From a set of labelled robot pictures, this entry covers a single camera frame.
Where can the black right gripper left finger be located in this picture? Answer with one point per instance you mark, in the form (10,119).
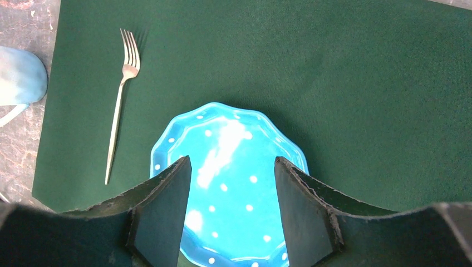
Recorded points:
(142,226)

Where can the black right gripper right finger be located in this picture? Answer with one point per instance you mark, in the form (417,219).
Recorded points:
(324,227)

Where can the blue polka dot plate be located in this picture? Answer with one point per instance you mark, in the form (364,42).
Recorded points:
(232,216)

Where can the dark green cloth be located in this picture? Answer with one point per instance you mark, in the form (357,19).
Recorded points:
(377,94)

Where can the silver fork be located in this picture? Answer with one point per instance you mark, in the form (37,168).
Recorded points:
(130,69)

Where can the white blue mug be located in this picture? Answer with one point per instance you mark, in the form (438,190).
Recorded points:
(24,81)

